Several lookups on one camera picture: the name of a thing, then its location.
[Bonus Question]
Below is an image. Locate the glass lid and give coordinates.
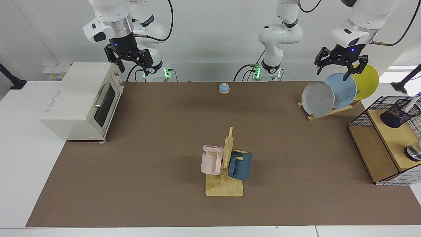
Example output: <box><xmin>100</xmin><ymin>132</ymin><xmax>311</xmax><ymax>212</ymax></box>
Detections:
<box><xmin>404</xmin><ymin>140</ymin><xmax>421</xmax><ymax>162</ymax></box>

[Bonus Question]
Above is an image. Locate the grey plate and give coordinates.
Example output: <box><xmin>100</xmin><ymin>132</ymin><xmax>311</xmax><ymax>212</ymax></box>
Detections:
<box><xmin>301</xmin><ymin>81</ymin><xmax>335</xmax><ymax>117</ymax></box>

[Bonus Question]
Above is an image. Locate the blue and white marker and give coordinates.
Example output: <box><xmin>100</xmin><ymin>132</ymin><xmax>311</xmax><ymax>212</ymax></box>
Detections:
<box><xmin>397</xmin><ymin>93</ymin><xmax>421</xmax><ymax>119</ymax></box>

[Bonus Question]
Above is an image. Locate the dark teal mug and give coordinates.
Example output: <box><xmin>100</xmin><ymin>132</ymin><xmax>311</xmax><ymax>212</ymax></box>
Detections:
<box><xmin>228</xmin><ymin>150</ymin><xmax>253</xmax><ymax>181</ymax></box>

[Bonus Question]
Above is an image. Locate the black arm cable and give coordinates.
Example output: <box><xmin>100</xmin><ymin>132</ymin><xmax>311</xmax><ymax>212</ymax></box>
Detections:
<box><xmin>298</xmin><ymin>0</ymin><xmax>421</xmax><ymax>46</ymax></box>
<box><xmin>132</xmin><ymin>0</ymin><xmax>174</xmax><ymax>42</ymax></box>

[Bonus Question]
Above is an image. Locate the light blue plate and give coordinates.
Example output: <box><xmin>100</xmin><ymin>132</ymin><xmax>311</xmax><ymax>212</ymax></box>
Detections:
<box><xmin>324</xmin><ymin>72</ymin><xmax>357</xmax><ymax>109</ymax></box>

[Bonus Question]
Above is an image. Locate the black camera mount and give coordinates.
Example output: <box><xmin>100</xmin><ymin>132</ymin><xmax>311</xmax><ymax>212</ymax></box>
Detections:
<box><xmin>0</xmin><ymin>63</ymin><xmax>27</xmax><ymax>90</ymax></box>
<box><xmin>391</xmin><ymin>64</ymin><xmax>421</xmax><ymax>93</ymax></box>

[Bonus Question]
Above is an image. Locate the brown table cloth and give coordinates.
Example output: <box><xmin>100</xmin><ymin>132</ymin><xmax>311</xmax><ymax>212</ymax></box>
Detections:
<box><xmin>26</xmin><ymin>81</ymin><xmax>421</xmax><ymax>227</ymax></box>

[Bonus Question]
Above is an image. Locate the black mesh pen holder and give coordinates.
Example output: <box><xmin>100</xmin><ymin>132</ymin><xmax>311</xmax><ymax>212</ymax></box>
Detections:
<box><xmin>380</xmin><ymin>98</ymin><xmax>421</xmax><ymax>128</ymax></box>

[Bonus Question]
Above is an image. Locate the wooden plate rack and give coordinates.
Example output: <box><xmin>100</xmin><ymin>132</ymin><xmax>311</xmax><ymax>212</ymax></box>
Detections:
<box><xmin>298</xmin><ymin>99</ymin><xmax>361</xmax><ymax>121</ymax></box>

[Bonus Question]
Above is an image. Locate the wooden cup stand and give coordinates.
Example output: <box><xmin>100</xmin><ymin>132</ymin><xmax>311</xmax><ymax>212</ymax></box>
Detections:
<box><xmin>205</xmin><ymin>126</ymin><xmax>244</xmax><ymax>197</ymax></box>

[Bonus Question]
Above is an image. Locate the pale toaster oven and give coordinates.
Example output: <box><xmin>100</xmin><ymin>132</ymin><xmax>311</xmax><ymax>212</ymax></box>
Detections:
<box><xmin>39</xmin><ymin>62</ymin><xmax>124</xmax><ymax>143</ymax></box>

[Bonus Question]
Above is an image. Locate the black base cable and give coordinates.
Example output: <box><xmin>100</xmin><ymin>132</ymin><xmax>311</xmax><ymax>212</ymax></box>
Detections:
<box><xmin>234</xmin><ymin>51</ymin><xmax>261</xmax><ymax>82</ymax></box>
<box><xmin>126</xmin><ymin>64</ymin><xmax>145</xmax><ymax>82</ymax></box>

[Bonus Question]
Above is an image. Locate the pink mug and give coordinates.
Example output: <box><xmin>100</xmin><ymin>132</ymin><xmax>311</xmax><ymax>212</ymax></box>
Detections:
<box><xmin>201</xmin><ymin>145</ymin><xmax>225</xmax><ymax>175</ymax></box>

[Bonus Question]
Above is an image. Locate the wire basket with wooden floor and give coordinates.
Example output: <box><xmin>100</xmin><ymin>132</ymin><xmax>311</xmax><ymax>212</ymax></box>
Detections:
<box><xmin>348</xmin><ymin>96</ymin><xmax>421</xmax><ymax>186</ymax></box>

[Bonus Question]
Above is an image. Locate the yellow plate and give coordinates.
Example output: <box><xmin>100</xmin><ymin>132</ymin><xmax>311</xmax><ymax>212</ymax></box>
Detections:
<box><xmin>345</xmin><ymin>64</ymin><xmax>379</xmax><ymax>101</ymax></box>

